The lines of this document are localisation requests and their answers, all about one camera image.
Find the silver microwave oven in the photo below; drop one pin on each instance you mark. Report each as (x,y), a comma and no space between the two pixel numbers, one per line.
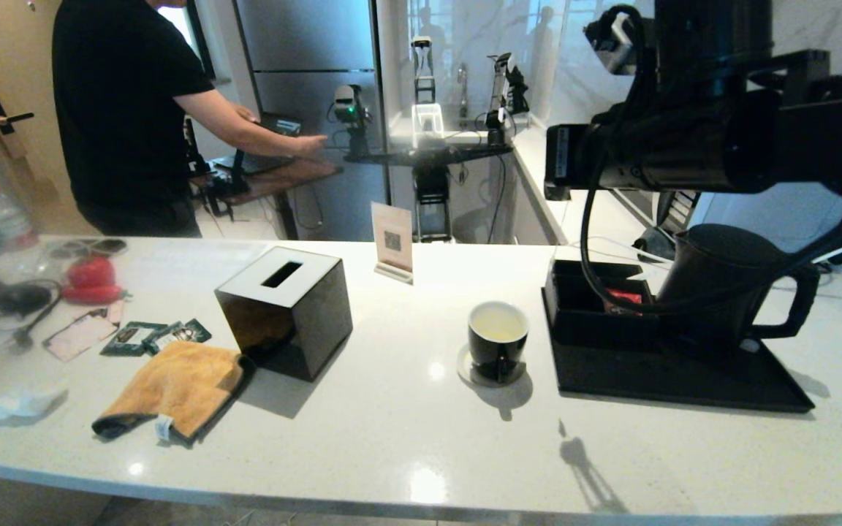
(794,219)

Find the black round power adapter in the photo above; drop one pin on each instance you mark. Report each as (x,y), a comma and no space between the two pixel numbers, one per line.
(24,299)

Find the red toy strawberry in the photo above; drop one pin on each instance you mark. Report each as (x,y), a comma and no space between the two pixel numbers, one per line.
(92,273)

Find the crumpled white tissue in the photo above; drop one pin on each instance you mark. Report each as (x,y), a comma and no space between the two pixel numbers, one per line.
(26,402)

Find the black mug white inside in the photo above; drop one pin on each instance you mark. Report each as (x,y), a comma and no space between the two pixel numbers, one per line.
(498,354)

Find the brown wooden desk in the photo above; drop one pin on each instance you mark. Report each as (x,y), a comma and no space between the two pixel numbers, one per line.
(297,175)

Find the black rectangular serving tray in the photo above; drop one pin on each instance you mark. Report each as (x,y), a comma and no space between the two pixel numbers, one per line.
(647,381)

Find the open laptop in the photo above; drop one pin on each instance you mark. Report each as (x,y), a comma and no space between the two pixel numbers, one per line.
(278,126)

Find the red coffee sachet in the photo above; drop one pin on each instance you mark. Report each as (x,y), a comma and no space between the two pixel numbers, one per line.
(624,296)

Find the black compartment sachet box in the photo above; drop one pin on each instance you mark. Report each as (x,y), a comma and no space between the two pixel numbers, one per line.
(574,329)

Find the dark green tea packet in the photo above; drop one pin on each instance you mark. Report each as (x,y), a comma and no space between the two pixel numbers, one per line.
(188,333)
(129,339)

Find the dark framed window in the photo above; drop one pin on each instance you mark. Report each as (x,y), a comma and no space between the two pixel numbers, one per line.
(172,22)

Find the QR code table sign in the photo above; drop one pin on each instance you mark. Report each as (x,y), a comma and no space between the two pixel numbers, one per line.
(392,241)

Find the black electric kettle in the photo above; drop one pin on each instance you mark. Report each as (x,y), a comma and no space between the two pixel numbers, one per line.
(721,292)

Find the grey kitchen base cabinet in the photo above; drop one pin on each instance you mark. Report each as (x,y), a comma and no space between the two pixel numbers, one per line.
(538,219)

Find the red toy chili pepper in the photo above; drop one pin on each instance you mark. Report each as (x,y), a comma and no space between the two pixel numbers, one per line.
(92,295)

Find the torn pink foil sachet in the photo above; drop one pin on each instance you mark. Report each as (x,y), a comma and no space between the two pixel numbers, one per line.
(81,336)

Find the black cube tissue box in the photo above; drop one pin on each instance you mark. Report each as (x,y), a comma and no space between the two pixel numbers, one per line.
(297,321)

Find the white round saucer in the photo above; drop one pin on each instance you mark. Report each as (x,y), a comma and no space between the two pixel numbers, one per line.
(464,370)

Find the person in black shirt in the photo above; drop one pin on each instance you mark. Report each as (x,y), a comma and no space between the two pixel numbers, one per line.
(121,109)

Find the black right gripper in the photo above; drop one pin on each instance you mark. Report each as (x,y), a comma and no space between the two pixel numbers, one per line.
(611,146)

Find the right wrist camera housing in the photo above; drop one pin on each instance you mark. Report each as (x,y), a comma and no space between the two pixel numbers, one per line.
(618,40)

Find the grey refrigerator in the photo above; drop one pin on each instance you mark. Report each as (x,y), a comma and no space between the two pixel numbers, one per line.
(311,44)

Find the orange microfibre cloth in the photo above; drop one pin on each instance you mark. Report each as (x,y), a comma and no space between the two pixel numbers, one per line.
(180,387)

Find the chrome faucet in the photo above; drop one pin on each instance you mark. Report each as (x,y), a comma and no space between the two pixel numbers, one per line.
(463,80)

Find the clear bottle red cap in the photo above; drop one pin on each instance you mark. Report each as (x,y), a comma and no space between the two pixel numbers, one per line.
(4,223)

